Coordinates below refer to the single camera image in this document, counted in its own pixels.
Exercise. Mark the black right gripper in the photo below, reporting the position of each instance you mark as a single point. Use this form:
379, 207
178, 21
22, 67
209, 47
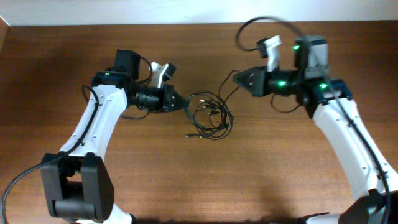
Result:
261, 86

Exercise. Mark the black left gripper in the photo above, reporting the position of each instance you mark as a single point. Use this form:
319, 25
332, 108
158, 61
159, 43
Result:
168, 93

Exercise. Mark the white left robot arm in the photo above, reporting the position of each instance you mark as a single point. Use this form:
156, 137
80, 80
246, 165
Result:
76, 183

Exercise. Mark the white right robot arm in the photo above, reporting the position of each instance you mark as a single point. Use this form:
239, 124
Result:
331, 106

